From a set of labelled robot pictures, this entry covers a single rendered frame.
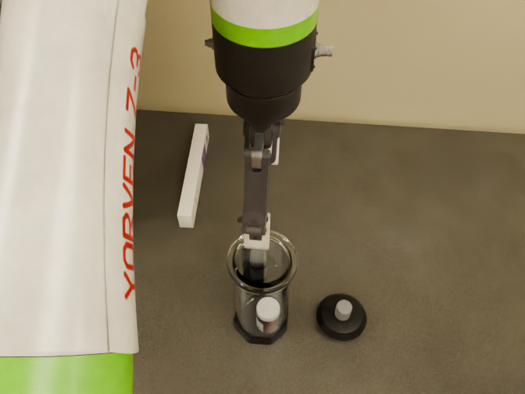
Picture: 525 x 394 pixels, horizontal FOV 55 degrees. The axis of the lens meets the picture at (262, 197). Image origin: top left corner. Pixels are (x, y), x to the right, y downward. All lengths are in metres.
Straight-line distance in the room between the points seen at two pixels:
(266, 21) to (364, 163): 0.82
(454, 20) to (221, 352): 0.81
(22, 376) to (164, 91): 1.08
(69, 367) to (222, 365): 0.66
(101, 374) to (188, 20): 0.95
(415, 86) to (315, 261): 0.49
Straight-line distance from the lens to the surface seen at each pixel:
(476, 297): 1.07
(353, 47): 1.18
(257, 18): 0.41
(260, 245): 0.60
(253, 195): 0.50
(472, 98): 1.32
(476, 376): 1.00
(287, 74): 0.45
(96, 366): 0.30
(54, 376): 0.29
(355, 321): 0.94
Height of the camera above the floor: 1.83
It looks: 53 degrees down
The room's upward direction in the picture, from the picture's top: straight up
